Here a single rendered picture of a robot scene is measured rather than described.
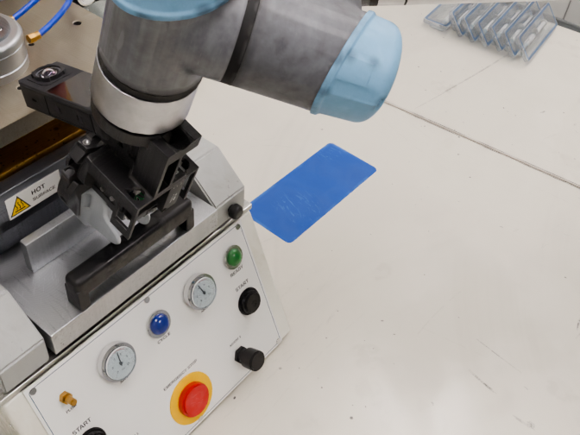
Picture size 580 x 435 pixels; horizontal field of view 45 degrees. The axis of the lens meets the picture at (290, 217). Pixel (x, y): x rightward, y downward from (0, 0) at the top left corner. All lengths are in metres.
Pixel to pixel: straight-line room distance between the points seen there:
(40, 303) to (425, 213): 0.63
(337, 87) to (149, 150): 0.16
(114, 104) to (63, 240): 0.25
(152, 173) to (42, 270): 0.21
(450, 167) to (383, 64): 0.75
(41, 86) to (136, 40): 0.19
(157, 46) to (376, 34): 0.14
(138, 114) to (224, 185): 0.29
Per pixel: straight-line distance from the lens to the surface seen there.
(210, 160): 0.79
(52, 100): 0.62
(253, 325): 0.87
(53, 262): 0.73
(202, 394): 0.83
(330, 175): 1.15
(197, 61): 0.46
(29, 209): 0.72
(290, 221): 1.06
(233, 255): 0.81
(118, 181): 0.58
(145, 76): 0.48
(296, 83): 0.46
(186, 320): 0.80
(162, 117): 0.51
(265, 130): 1.22
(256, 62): 0.46
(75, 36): 0.78
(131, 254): 0.69
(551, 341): 1.02
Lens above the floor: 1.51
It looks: 45 degrees down
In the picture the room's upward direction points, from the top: 6 degrees clockwise
